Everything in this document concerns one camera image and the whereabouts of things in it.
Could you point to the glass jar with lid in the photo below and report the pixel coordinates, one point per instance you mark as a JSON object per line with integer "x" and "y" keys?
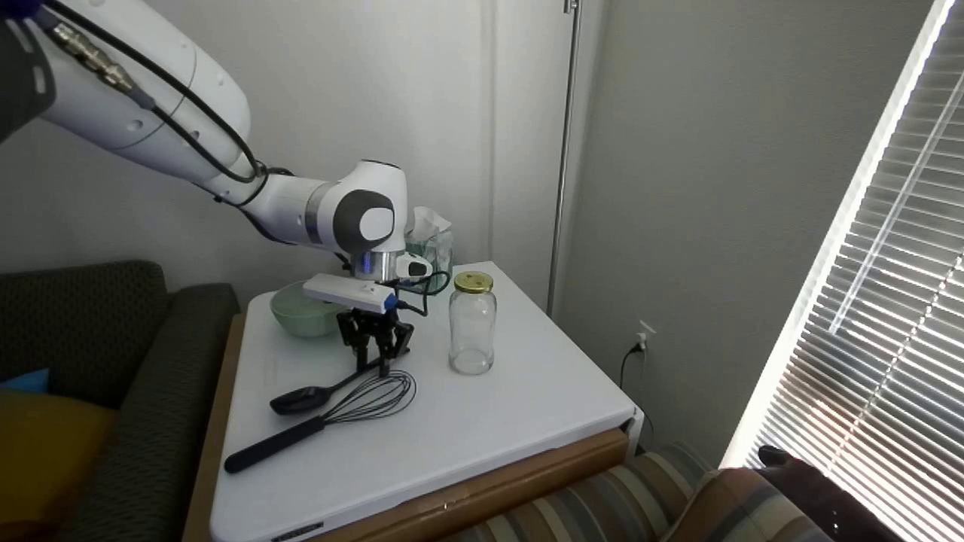
{"x": 472, "y": 332}

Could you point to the striped sofa cushion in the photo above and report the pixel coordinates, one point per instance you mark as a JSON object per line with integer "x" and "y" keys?
{"x": 743, "y": 514}

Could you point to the black spoon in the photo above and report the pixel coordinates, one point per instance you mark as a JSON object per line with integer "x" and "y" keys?
{"x": 298, "y": 400}

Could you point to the dark grey sofa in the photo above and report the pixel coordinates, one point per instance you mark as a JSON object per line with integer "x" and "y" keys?
{"x": 130, "y": 403}

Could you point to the blue cushion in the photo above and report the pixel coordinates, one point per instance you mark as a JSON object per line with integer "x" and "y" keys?
{"x": 25, "y": 381}

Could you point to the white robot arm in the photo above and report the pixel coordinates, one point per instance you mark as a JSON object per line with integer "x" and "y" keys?
{"x": 153, "y": 102}

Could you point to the white window blinds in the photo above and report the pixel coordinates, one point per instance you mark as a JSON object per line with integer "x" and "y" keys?
{"x": 885, "y": 302}

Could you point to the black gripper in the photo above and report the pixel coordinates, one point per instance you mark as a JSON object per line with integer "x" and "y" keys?
{"x": 372, "y": 329}

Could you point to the wooden table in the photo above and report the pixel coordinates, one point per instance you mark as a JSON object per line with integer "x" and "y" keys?
{"x": 483, "y": 491}

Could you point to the yellow cushion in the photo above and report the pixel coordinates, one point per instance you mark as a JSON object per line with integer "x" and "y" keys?
{"x": 49, "y": 454}

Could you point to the striped sofa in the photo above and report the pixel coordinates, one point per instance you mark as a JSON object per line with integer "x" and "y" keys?
{"x": 604, "y": 502}

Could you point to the white wall outlet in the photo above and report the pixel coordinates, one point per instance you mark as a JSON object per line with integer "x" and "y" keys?
{"x": 642, "y": 336}

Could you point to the white table board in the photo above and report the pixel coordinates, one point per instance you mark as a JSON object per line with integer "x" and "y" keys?
{"x": 501, "y": 422}

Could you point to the green bowl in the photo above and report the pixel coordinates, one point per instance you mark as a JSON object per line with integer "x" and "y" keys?
{"x": 304, "y": 317}

